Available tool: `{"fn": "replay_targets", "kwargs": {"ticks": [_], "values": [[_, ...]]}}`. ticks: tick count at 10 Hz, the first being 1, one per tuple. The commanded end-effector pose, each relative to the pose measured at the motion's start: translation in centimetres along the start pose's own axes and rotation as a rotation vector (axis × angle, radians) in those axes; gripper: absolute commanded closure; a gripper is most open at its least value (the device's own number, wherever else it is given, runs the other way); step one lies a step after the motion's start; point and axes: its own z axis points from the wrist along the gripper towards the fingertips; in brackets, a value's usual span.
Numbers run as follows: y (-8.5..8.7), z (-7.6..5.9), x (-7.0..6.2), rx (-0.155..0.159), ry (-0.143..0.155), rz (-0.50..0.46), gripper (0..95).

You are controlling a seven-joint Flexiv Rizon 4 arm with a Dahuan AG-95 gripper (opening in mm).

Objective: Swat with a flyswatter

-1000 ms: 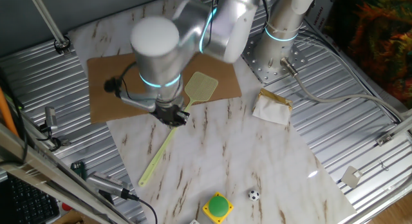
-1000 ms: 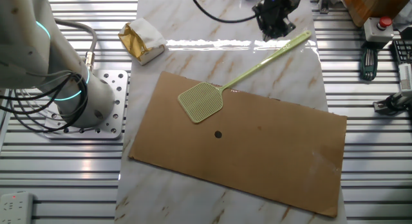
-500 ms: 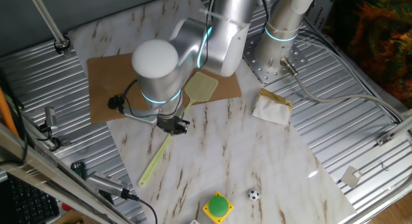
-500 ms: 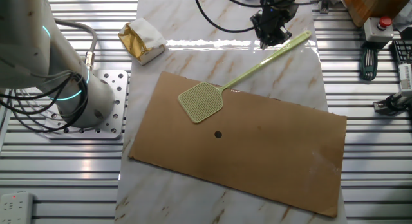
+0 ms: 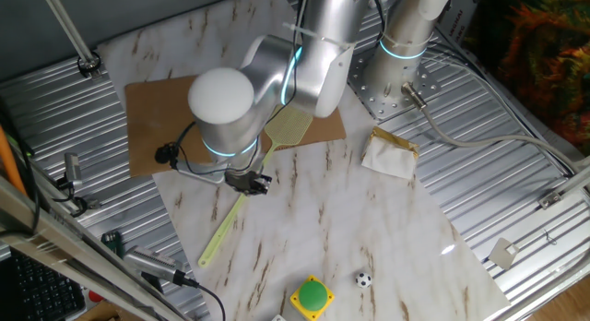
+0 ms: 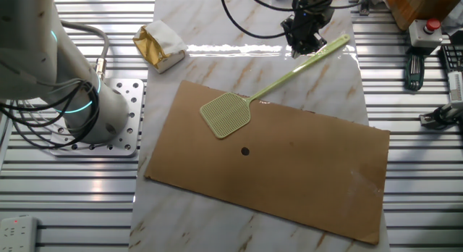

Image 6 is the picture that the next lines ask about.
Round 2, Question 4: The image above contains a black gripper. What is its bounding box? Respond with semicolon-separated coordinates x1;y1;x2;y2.
280;0;336;60

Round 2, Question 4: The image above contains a light green flyswatter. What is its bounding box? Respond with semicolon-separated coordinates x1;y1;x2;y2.
199;33;351;140

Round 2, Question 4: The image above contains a white marble pattern board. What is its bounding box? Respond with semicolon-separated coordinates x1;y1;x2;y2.
128;0;391;252

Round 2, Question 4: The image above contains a green hex key set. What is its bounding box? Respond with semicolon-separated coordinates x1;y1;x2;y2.
404;52;426;92

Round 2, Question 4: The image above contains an emergency stop button box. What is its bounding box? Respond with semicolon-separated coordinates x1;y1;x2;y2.
408;17;443;49

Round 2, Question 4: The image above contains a brown cardboard box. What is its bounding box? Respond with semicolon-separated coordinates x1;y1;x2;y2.
385;0;463;31

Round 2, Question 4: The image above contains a brown cardboard sheet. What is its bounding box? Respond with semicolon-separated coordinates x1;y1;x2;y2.
144;80;391;245

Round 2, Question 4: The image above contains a black keyboard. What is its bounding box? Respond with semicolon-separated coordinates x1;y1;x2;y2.
438;43;463;74

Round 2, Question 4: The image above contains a gold white tissue pack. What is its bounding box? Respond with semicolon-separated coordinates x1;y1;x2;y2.
132;20;188;75

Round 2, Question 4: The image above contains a white power strip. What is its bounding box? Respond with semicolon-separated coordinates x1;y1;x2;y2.
0;214;39;252

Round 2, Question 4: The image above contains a silver finned camera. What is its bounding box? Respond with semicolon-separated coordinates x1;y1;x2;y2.
419;70;463;130

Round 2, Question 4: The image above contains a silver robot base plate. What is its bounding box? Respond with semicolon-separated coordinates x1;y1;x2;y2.
48;77;145;158

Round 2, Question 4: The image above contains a thick grey cable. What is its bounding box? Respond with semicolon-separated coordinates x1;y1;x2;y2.
59;20;111;81

